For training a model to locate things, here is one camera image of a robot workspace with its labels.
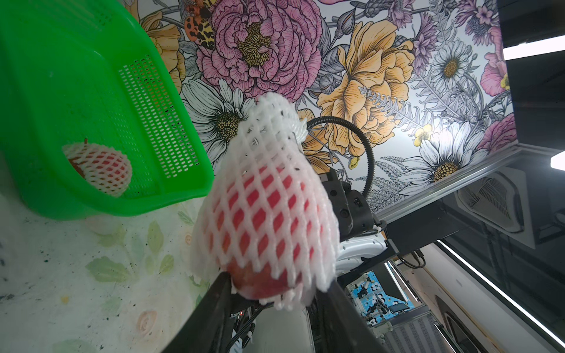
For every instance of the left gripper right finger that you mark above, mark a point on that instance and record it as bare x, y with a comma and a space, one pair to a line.
342, 329

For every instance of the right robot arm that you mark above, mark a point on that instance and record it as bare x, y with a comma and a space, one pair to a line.
365, 240

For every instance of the netted apple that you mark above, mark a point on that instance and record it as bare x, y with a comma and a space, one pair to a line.
105, 168
268, 221

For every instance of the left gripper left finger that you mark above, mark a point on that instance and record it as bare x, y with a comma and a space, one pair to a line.
208, 328

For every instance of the bright green perforated basket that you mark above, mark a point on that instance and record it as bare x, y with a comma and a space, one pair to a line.
72, 70

